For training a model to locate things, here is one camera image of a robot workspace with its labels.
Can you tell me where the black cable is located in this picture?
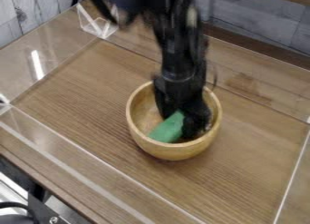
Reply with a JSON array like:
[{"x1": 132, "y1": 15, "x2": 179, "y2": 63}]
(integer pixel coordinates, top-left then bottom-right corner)
[{"x1": 0, "y1": 200, "x2": 32, "y2": 217}]

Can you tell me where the green rectangular block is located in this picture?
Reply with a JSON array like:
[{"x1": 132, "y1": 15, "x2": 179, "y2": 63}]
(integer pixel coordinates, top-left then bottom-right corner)
[{"x1": 148, "y1": 111, "x2": 184, "y2": 143}]

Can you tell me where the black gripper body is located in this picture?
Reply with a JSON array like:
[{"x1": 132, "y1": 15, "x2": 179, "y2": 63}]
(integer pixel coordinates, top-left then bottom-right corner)
[{"x1": 152, "y1": 71, "x2": 210, "y2": 112}]

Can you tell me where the clear acrylic tray wall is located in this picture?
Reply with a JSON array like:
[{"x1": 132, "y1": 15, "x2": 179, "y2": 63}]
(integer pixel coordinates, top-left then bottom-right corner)
[{"x1": 0, "y1": 10, "x2": 310, "y2": 224}]

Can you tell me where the black metal stand bracket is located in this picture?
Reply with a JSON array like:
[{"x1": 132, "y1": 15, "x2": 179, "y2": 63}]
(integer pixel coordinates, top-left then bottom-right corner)
[{"x1": 28, "y1": 194, "x2": 68, "y2": 224}]

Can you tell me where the clear acrylic corner bracket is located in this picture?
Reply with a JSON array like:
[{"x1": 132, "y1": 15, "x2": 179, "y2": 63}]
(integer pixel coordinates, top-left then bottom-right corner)
[{"x1": 76, "y1": 4, "x2": 119, "y2": 39}]

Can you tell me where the wooden bowl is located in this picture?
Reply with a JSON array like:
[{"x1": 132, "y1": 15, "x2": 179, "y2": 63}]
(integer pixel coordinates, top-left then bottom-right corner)
[{"x1": 125, "y1": 82, "x2": 223, "y2": 161}]

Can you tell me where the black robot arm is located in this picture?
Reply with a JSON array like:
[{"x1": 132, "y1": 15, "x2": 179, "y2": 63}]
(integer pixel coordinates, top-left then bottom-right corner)
[{"x1": 91, "y1": 0, "x2": 212, "y2": 142}]

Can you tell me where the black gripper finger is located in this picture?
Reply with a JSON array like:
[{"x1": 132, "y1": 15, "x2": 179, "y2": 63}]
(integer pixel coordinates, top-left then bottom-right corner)
[
  {"x1": 181, "y1": 109, "x2": 211, "y2": 139},
  {"x1": 155, "y1": 93, "x2": 176, "y2": 119}
]

